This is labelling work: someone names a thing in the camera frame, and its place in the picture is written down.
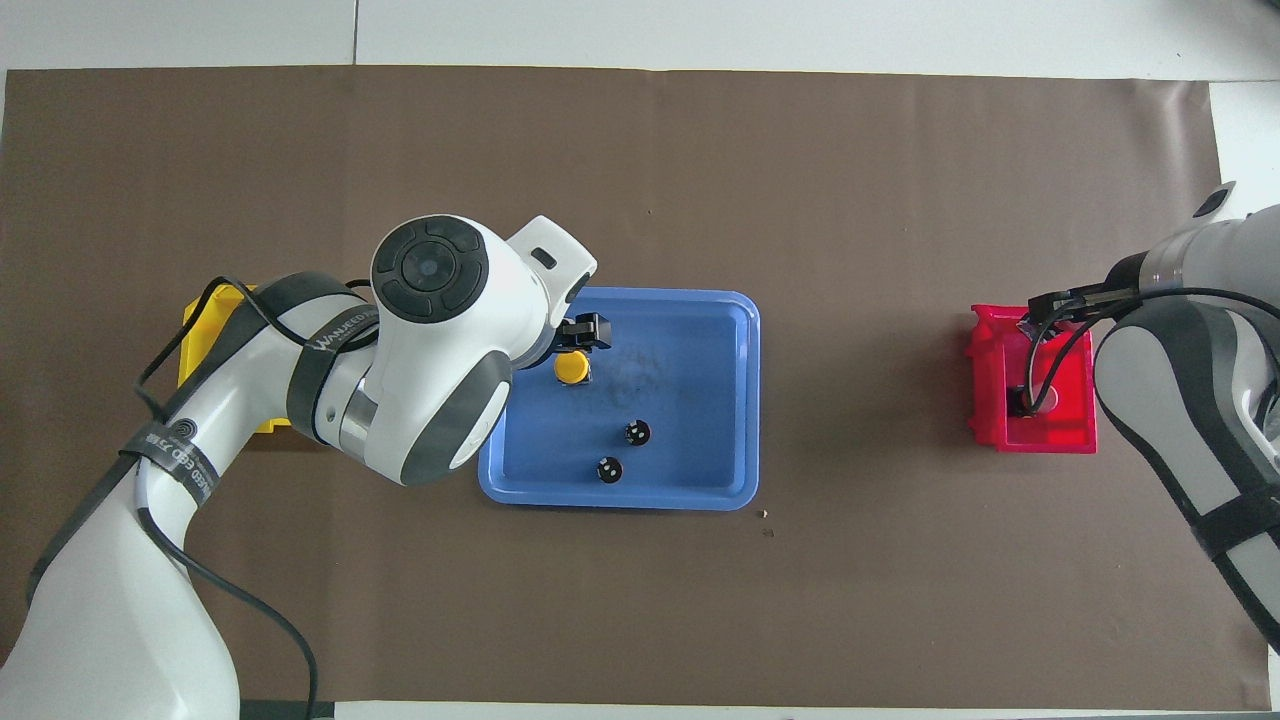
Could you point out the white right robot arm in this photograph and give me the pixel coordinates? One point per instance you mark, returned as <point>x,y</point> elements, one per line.
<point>1180,400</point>

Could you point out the blue plastic tray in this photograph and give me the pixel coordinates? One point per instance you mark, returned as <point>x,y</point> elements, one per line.
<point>700,400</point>

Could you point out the yellow plastic storage bin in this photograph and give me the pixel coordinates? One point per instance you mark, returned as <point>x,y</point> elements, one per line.
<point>195,350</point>

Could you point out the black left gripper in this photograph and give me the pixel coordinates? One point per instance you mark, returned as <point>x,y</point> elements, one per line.
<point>575,335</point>

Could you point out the yellow push button switch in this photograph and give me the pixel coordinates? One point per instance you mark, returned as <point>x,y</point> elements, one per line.
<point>572,370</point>

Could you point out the black cylindrical capacitor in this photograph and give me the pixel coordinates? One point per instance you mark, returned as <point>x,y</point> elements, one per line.
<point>637,433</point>
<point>609,469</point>

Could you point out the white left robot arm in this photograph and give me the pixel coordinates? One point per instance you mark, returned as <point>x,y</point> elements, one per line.
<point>440,330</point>

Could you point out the brown paper table mat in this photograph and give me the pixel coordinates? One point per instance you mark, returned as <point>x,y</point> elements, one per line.
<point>800,600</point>

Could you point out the red plastic storage bin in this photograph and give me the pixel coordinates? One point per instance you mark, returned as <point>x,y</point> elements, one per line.
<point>1060,430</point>

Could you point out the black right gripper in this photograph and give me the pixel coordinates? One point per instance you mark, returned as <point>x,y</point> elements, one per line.
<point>1125,285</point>

